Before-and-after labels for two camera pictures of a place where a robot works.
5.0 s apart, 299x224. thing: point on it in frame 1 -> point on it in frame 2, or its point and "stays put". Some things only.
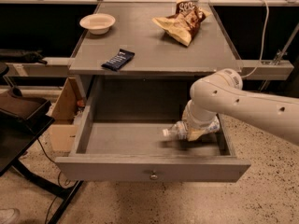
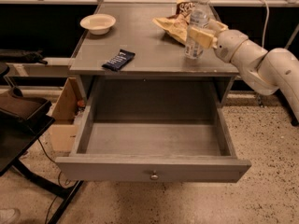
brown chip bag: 185,22 stays put
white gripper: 199,124 -> 230,45
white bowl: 97,23 stays put
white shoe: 7,216 stays put
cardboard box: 63,127 stays put
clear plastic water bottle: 193,122 -> 198,15
